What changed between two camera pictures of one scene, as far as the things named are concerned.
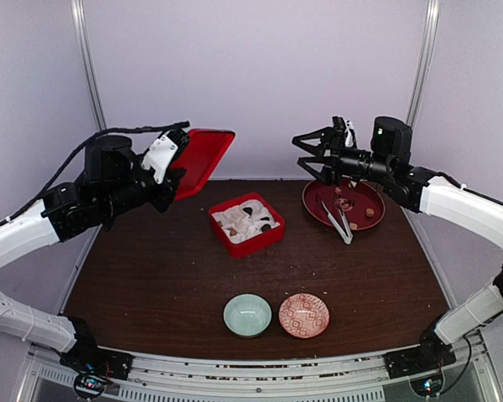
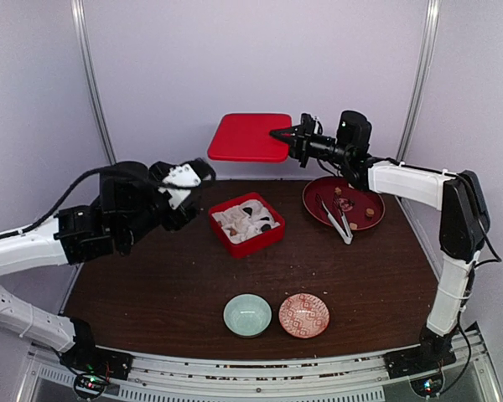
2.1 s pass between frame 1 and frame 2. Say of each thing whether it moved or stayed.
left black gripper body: moved
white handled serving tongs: stayed
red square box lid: moved
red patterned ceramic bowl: stayed
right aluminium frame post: stayed
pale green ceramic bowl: stayed
